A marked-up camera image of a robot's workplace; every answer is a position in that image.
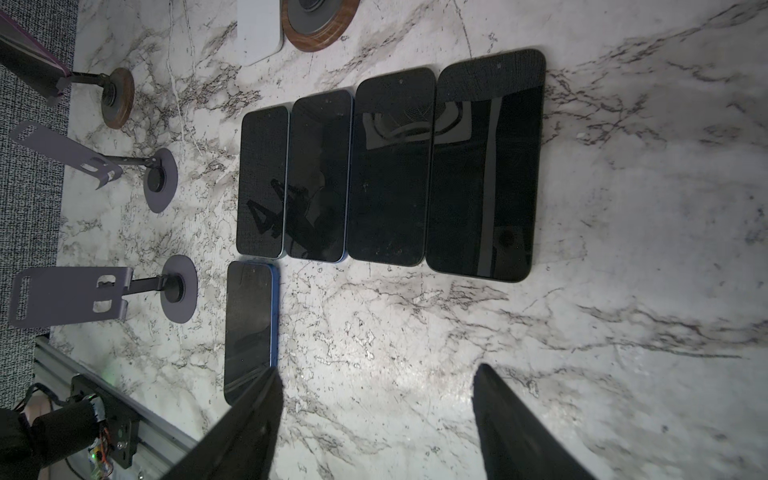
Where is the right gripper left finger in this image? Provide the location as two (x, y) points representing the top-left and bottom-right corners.
(164, 367), (284, 479)

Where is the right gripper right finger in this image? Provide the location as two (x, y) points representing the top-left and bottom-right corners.
(472, 363), (593, 479)

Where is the phone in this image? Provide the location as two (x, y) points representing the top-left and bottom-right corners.
(346, 67), (436, 266)
(285, 90), (353, 263)
(1, 11), (71, 105)
(236, 105), (289, 259)
(426, 48), (546, 283)
(223, 261), (279, 406)

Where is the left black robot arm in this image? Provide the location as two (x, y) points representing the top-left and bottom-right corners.
(1, 400), (99, 479)

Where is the front-left grey round stand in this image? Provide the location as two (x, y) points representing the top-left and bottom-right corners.
(8, 255), (198, 329)

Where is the second-left grey stand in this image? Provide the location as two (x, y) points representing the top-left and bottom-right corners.
(10, 121), (178, 213)

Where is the far-left brown round stand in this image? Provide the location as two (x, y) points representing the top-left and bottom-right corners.
(56, 67), (136, 130)

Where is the white phone stand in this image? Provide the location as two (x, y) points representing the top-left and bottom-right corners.
(237, 0), (284, 66)

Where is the wooden round phone stand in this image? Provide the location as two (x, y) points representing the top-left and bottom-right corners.
(281, 0), (360, 53)

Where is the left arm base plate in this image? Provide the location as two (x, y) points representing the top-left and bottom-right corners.
(71, 374), (140, 470)

